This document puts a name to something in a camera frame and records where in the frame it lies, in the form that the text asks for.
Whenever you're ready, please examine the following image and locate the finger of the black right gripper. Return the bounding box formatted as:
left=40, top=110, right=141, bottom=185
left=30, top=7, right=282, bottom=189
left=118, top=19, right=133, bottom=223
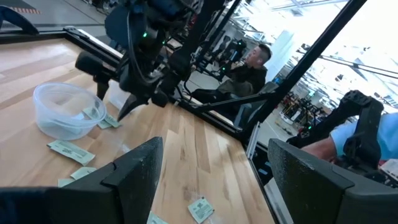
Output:
left=116, top=93, right=150, bottom=122
left=95, top=80, right=111, bottom=101

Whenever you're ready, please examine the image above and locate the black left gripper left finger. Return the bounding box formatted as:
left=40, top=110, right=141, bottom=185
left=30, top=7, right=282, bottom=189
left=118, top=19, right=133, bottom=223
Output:
left=0, top=136, right=165, bottom=224

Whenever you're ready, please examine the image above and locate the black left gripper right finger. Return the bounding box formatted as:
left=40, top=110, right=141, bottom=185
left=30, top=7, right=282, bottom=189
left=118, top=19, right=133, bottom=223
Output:
left=267, top=138, right=398, bottom=224

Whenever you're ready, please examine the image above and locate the clear plastic bowl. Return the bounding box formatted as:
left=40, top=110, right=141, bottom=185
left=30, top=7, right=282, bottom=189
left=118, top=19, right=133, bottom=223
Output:
left=32, top=82, right=108, bottom=141

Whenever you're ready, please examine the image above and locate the grey chair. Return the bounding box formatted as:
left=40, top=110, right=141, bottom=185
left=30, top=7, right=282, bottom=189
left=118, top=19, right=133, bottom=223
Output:
left=233, top=81, right=280, bottom=129

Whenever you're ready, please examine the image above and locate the person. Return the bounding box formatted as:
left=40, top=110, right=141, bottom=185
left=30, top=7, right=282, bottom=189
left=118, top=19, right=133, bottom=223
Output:
left=191, top=43, right=273, bottom=108

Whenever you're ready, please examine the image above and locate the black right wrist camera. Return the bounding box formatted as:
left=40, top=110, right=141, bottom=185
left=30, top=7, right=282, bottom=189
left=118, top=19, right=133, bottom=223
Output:
left=74, top=50, right=121, bottom=85

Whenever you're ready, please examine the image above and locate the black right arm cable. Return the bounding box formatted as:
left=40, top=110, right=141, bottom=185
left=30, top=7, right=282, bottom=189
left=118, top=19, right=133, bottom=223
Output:
left=126, top=11, right=156, bottom=85

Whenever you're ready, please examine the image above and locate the black curved bracket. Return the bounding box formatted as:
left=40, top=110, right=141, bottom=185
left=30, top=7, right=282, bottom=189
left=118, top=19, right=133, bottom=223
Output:
left=0, top=5, right=40, bottom=35

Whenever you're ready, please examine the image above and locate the black aluminium table frame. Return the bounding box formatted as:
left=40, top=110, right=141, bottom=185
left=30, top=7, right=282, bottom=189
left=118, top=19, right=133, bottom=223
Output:
left=0, top=0, right=369, bottom=224

